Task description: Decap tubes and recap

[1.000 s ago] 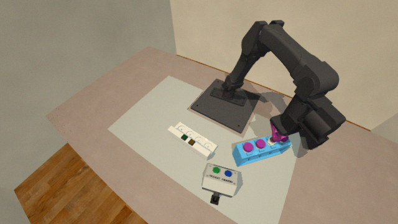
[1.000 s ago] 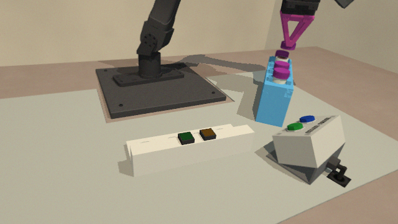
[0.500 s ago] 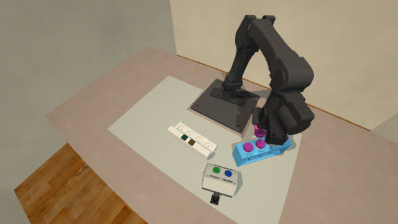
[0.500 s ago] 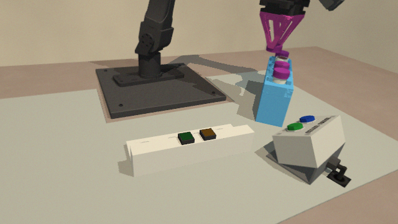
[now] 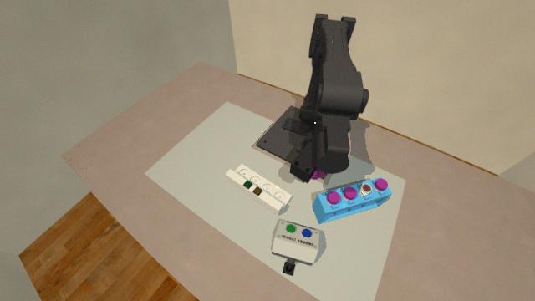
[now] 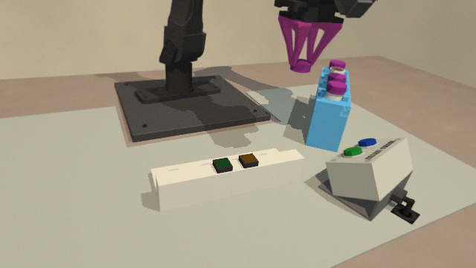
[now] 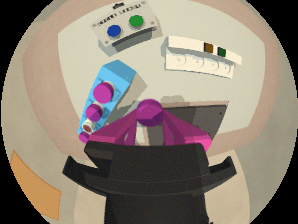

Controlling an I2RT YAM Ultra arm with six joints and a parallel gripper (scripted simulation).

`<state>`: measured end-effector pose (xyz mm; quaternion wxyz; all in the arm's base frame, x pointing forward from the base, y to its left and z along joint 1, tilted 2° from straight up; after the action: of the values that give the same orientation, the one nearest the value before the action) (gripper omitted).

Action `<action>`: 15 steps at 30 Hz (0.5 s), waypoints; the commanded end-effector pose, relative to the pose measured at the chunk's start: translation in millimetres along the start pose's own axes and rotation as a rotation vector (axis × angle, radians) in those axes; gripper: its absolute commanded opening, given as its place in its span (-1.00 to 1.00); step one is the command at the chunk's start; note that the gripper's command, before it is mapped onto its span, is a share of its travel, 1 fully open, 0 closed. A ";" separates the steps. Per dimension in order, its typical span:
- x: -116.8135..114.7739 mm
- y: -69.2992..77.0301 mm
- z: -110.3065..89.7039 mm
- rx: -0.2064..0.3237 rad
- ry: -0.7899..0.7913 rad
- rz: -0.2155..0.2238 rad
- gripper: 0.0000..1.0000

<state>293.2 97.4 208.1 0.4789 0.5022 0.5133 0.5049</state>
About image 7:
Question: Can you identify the blue rectangular tube holder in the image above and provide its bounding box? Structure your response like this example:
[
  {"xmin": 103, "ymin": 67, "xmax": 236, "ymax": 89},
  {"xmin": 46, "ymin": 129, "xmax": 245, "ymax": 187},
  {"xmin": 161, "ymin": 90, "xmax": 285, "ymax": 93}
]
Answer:
[{"xmin": 78, "ymin": 59, "xmax": 136, "ymax": 134}]

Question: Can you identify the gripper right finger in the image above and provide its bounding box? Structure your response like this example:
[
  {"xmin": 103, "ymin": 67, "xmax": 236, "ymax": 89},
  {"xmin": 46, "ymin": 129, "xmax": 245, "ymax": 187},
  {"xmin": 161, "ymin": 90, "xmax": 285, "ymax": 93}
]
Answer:
[{"xmin": 162, "ymin": 109, "xmax": 212, "ymax": 152}]

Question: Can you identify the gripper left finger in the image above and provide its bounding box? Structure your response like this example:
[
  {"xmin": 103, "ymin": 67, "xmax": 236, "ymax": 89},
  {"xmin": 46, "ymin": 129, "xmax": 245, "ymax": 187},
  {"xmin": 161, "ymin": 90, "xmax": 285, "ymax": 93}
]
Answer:
[{"xmin": 88, "ymin": 109, "xmax": 137, "ymax": 145}]

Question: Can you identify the cream long bar with two dark lamps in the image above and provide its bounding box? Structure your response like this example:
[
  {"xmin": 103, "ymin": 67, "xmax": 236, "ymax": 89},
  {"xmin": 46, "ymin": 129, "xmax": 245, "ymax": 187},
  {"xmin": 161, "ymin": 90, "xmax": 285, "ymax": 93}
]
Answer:
[{"xmin": 166, "ymin": 36, "xmax": 242, "ymax": 78}]

